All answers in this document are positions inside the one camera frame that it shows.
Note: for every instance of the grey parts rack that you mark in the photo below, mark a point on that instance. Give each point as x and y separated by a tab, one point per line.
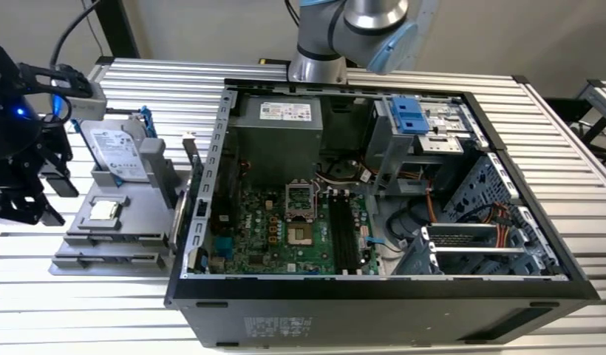
129	199

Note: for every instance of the yellow black connector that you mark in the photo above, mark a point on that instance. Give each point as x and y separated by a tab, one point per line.
265	61

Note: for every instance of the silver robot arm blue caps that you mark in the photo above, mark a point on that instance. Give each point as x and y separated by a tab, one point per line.
361	22

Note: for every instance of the round black speaker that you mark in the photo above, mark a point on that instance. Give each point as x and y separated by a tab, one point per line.
341	171

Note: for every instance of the blue plastic drive latch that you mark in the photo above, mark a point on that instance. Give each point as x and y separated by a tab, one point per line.
405	118

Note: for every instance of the black open PC case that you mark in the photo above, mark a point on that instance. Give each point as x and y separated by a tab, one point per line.
332	318

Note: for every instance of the black RAM slot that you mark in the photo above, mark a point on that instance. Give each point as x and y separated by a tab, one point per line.
353	229
348	229
341	229
335	229

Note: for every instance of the blue rear port block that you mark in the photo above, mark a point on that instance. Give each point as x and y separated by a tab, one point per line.
224	248

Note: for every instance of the silver hard disk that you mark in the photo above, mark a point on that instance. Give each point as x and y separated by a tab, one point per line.
112	151

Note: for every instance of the green motherboard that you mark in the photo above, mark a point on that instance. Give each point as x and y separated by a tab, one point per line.
256	255

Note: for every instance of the silver CPU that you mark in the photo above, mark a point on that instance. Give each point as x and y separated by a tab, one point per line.
104	211

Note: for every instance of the black post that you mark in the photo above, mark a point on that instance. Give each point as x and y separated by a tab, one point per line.
117	29

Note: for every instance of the black case fan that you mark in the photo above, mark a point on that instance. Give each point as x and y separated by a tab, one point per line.
228	192

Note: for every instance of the RAM stick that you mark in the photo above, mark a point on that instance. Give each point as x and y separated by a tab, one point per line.
111	259
120	237

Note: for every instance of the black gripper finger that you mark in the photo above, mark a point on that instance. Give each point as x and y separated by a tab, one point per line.
56	162
21	207

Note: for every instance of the neighbouring metal table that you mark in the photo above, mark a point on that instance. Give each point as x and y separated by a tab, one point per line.
603	94

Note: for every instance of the graphics card with bracket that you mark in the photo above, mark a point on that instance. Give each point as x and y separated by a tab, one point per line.
196	174

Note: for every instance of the CPU socket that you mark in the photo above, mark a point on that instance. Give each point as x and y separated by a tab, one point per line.
300	234

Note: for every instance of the blue disk carrier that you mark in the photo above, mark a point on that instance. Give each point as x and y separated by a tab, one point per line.
147	120

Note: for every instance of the grey metal disk bay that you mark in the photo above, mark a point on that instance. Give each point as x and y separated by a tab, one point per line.
480	250

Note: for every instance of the grey power supply unit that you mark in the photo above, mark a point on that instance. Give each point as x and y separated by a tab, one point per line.
277	148

